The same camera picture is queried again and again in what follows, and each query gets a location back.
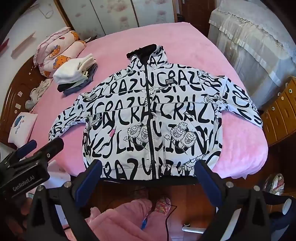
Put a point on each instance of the dark grey folded garment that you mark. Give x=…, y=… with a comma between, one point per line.
x=74, y=86

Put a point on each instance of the pink bear print quilt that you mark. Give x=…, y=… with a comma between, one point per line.
x=57, y=53

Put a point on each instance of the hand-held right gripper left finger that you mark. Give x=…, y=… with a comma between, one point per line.
x=87, y=185

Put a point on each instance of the small white printed pillow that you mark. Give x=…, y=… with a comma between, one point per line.
x=22, y=127

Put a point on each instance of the blue folded garment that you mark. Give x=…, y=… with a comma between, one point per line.
x=76, y=90

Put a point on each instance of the red wall plaque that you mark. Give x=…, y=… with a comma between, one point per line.
x=4, y=44

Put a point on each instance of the black and white printed jacket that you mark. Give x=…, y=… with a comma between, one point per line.
x=138, y=115

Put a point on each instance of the shiny plastic bag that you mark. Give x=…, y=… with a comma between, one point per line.
x=274, y=182

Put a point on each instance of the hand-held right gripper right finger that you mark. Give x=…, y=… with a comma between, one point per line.
x=208, y=183

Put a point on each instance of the pink bed blanket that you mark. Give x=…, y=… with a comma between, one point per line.
x=185, y=41

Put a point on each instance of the white folded garment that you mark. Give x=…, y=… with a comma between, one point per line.
x=69, y=69

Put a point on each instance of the floral door wardrobe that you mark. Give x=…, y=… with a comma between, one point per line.
x=111, y=16

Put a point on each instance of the white cup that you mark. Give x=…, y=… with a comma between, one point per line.
x=288, y=206

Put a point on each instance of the crumpled beige cloth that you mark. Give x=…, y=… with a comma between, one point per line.
x=38, y=92

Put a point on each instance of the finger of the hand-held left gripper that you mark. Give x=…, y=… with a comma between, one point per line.
x=26, y=148
x=52, y=148

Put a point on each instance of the person's pink pajama legs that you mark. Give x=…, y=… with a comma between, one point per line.
x=120, y=222

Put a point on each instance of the wooden headboard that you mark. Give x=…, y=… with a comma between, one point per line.
x=16, y=92

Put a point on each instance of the wooden drawer cabinet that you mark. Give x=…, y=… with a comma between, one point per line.
x=279, y=115

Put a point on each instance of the pink wall shelf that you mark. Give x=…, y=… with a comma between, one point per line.
x=23, y=44

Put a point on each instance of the dark wooden door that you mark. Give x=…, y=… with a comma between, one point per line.
x=196, y=14

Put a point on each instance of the floral slipper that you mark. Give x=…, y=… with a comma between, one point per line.
x=162, y=205

